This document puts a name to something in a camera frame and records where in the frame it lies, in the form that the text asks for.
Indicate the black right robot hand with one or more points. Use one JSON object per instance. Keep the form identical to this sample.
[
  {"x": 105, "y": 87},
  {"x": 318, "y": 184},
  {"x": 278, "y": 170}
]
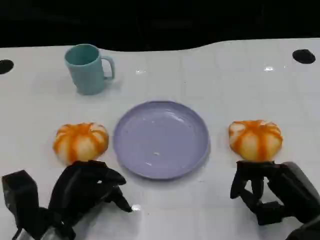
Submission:
[{"x": 297, "y": 190}]

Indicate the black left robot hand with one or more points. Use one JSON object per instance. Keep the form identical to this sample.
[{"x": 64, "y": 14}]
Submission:
[{"x": 80, "y": 185}]

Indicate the orange and white bread roll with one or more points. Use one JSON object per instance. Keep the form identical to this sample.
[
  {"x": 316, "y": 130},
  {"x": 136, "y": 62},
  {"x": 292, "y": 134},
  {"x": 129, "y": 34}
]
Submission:
[
  {"x": 80, "y": 143},
  {"x": 255, "y": 141}
]

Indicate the lilac plate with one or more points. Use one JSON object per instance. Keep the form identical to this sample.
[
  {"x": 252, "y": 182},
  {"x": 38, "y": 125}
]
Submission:
[{"x": 160, "y": 140}]

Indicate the pale green mug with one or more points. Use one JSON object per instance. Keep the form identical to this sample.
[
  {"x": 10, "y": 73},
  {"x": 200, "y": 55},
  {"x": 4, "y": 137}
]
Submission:
[{"x": 86, "y": 72}]

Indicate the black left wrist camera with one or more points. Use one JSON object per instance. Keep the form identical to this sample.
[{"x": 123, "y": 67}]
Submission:
[{"x": 20, "y": 192}]

